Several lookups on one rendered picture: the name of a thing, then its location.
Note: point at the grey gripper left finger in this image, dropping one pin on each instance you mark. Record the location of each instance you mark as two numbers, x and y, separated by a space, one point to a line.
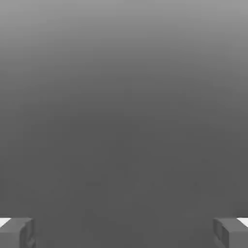
13 233

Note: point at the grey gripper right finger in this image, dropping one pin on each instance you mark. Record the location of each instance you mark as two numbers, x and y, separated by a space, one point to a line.
233 233

